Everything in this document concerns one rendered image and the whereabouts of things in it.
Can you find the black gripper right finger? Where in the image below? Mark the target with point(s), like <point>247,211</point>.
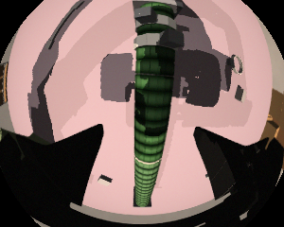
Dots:
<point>225,161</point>

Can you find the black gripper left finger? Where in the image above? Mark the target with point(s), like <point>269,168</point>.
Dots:
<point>67,163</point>

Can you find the small beige block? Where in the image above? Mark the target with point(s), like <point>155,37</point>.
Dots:
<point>104,180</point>

